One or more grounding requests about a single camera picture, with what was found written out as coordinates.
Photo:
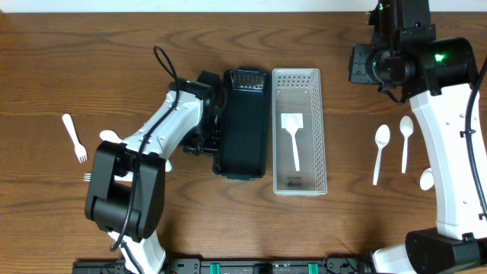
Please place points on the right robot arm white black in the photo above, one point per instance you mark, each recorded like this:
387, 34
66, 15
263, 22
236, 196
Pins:
440, 80

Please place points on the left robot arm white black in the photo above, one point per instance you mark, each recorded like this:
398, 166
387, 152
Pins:
126, 189

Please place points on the dark green plastic basket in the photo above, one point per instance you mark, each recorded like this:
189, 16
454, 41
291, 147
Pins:
245, 124

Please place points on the white plastic spoon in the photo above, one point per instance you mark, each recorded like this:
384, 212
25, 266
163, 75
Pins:
292, 130
382, 138
406, 127

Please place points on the black mounting rail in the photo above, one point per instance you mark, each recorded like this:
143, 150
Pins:
328, 265

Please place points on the white plastic fork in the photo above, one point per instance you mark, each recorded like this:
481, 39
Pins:
168, 166
80, 150

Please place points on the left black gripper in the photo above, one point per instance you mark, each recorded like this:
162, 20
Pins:
205, 138

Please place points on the clear plastic basket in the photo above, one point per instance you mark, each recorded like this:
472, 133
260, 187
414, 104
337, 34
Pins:
298, 90

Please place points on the short white spoon left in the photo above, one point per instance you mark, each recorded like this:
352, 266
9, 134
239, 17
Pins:
110, 136

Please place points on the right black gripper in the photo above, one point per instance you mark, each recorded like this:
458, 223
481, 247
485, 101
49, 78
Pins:
361, 74

